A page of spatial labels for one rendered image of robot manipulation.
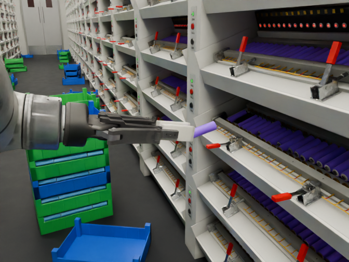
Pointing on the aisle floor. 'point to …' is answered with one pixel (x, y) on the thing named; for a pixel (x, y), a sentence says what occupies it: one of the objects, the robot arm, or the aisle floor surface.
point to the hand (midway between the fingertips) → (174, 131)
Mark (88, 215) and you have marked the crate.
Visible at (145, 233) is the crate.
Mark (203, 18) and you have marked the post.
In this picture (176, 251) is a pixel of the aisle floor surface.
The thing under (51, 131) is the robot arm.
